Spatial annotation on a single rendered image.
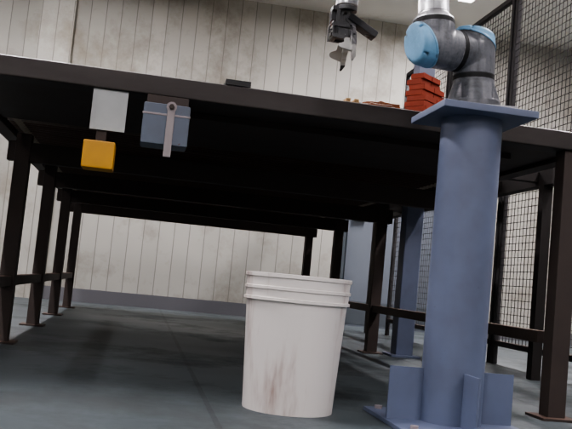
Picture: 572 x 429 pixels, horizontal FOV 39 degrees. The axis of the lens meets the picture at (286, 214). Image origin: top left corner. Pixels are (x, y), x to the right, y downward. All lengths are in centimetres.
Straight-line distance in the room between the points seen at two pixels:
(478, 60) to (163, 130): 92
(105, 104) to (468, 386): 128
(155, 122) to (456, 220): 90
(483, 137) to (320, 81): 576
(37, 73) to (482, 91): 125
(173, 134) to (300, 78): 559
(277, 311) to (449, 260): 49
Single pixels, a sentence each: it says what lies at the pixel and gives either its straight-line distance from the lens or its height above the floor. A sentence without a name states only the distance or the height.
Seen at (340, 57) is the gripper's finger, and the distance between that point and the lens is 282.
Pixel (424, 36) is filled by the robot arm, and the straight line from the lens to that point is 224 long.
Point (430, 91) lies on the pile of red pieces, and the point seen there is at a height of 124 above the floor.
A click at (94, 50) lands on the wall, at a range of 782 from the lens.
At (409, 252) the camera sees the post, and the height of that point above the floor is 58.
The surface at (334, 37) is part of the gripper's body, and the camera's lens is 274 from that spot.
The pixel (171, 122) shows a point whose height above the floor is 78.
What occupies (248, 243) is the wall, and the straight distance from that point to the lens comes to 761.
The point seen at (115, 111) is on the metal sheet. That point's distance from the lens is 240.
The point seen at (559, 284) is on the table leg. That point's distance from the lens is 270.
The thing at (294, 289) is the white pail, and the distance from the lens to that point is 212.
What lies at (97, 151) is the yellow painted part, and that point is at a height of 67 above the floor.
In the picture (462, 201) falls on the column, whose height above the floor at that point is 61.
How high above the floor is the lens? 35
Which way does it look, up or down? 5 degrees up
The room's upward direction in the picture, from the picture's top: 5 degrees clockwise
